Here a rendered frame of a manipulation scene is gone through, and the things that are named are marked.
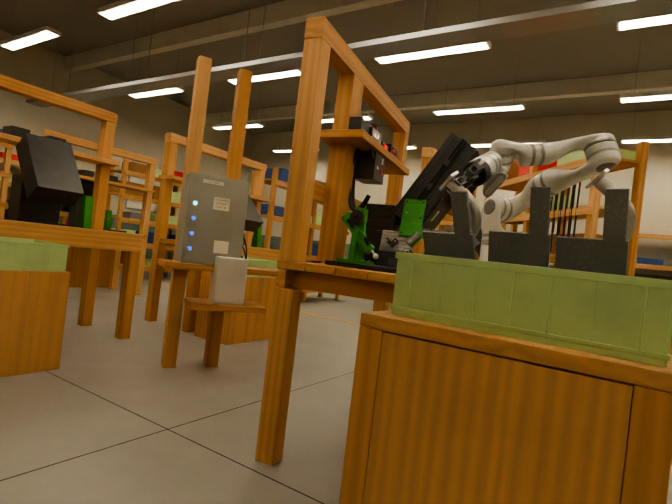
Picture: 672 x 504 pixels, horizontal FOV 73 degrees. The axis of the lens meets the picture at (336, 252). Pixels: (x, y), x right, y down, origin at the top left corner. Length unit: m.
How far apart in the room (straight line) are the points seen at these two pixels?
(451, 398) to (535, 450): 0.20
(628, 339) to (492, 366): 0.27
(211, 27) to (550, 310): 8.13
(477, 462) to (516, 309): 0.35
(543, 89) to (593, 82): 0.82
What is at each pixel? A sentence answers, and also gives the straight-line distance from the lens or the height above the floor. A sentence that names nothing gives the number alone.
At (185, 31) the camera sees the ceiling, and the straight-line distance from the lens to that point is 9.30.
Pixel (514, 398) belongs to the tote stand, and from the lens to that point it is 1.11.
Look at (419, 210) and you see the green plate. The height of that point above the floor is 1.21.
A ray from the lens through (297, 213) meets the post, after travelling 1.98.
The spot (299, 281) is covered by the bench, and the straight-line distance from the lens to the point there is 2.05.
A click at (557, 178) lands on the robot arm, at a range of 1.71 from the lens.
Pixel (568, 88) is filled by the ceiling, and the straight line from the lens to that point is 9.82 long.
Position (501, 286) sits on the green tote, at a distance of 1.15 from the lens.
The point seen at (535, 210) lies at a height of 1.10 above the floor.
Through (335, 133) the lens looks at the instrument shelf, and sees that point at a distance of 2.32.
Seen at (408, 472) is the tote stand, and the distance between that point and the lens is 1.24.
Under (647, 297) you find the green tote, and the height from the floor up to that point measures 0.92.
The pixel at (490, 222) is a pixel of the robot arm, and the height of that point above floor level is 1.12.
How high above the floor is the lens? 0.94
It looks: level
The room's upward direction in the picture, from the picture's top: 7 degrees clockwise
